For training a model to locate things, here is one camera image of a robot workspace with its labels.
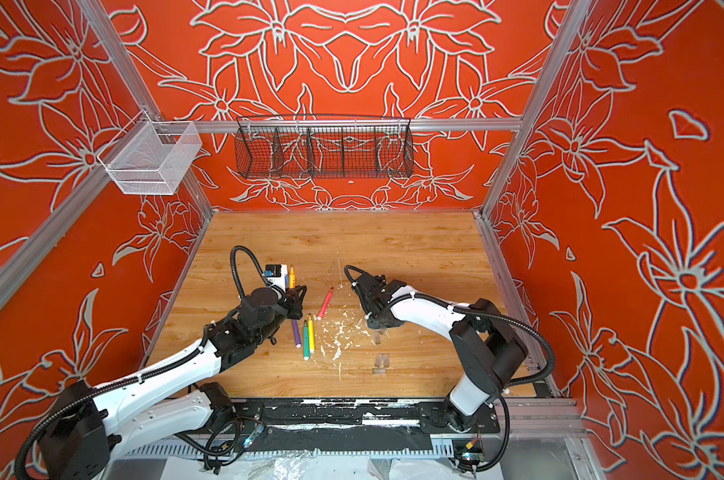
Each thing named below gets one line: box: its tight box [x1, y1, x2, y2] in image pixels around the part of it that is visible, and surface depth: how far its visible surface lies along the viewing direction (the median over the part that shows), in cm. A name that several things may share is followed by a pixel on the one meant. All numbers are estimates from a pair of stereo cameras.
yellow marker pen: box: [308, 313, 315, 354], surface depth 88 cm
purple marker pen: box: [292, 319, 302, 349], surface depth 88 cm
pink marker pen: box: [317, 286, 334, 320], surface depth 95 cm
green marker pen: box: [303, 319, 310, 361], surface depth 87 cm
